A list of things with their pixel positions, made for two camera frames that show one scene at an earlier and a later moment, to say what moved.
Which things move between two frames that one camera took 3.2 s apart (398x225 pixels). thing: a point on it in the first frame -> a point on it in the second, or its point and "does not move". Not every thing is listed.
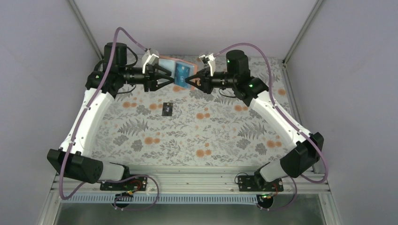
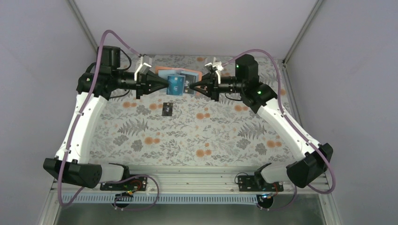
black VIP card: (167, 109) does not move
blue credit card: (183, 71) -> (176, 85)
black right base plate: (257, 183) does not move
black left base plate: (139, 183) does not move
